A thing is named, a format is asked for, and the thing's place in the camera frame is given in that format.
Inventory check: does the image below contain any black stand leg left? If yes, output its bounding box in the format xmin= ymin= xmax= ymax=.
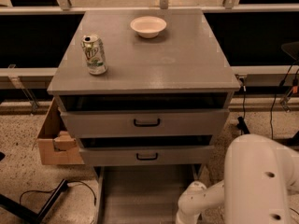
xmin=0 ymin=178 xmax=69 ymax=224

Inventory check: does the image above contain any white paper bowl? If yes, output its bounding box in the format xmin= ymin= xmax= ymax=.
xmin=130 ymin=16 xmax=166 ymax=39

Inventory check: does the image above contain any grey drawer cabinet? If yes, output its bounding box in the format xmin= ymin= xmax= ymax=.
xmin=47 ymin=8 xmax=241 ymax=182

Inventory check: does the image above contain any black cable right floor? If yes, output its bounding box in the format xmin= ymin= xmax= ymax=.
xmin=239 ymin=77 xmax=248 ymax=135

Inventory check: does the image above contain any grey middle drawer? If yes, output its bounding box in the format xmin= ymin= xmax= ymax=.
xmin=79 ymin=146 xmax=214 ymax=166

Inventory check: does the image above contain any black cable floor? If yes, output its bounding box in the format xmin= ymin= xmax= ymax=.
xmin=239 ymin=77 xmax=248 ymax=135
xmin=19 ymin=180 xmax=98 ymax=224

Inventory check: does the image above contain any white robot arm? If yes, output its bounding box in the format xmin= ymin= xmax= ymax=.
xmin=176 ymin=134 xmax=299 ymax=224

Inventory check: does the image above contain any black cable left floor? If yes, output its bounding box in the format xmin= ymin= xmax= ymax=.
xmin=19 ymin=180 xmax=98 ymax=224

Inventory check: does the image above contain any metal window rail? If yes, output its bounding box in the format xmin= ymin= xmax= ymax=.
xmin=0 ymin=0 xmax=299 ymax=16

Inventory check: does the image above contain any grey drawer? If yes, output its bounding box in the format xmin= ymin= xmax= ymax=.
xmin=61 ymin=109 xmax=229 ymax=138
xmin=79 ymin=146 xmax=214 ymax=166
xmin=94 ymin=164 xmax=200 ymax=224

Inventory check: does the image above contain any metal bracket left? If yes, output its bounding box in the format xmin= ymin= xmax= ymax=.
xmin=8 ymin=75 xmax=39 ymax=114

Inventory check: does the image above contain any green soda can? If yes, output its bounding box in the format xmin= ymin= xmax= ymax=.
xmin=81 ymin=35 xmax=107 ymax=76

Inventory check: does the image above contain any grey top drawer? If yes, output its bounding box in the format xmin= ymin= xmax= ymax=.
xmin=61 ymin=109 xmax=229 ymax=138

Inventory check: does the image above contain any brown cardboard box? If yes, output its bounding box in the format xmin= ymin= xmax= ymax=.
xmin=37 ymin=100 xmax=83 ymax=165

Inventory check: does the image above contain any grey bottom drawer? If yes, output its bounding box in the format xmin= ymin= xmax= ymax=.
xmin=94 ymin=164 xmax=200 ymax=224

